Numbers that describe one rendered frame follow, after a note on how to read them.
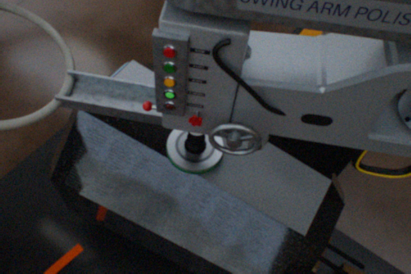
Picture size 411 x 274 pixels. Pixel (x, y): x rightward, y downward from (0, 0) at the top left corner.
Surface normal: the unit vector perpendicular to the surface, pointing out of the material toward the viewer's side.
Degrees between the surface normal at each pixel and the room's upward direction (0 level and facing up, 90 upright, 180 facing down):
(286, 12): 90
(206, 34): 90
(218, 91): 90
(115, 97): 2
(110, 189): 45
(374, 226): 0
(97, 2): 0
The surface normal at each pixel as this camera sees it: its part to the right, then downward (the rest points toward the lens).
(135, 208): -0.32, 0.08
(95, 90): 0.09, -0.56
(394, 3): -0.15, 0.81
